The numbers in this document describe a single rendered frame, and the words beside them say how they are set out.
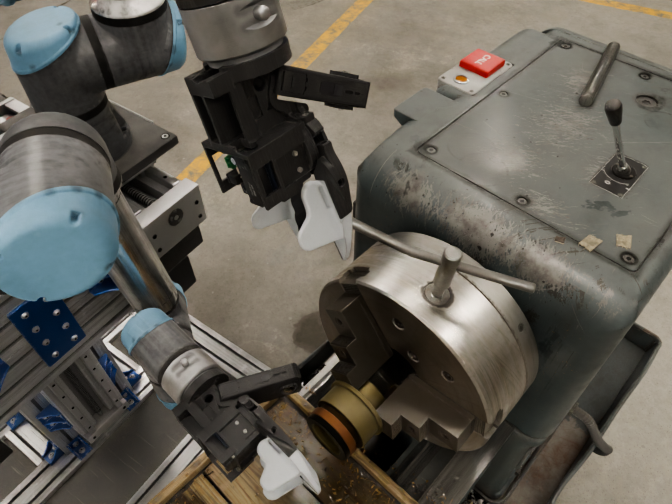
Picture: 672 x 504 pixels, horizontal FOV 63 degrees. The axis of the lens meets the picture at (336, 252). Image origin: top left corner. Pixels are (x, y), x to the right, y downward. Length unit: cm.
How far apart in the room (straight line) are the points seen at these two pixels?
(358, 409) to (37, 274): 41
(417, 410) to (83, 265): 45
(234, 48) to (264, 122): 7
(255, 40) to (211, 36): 3
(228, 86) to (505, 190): 49
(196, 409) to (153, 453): 101
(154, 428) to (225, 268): 81
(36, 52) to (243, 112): 55
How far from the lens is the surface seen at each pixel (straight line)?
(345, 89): 51
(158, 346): 81
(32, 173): 60
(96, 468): 181
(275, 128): 47
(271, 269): 230
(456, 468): 100
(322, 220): 50
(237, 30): 43
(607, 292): 76
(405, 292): 69
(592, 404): 151
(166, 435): 178
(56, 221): 56
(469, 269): 64
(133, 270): 84
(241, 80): 44
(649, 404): 225
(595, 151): 94
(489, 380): 72
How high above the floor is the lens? 179
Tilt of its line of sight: 50 degrees down
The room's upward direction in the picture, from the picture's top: straight up
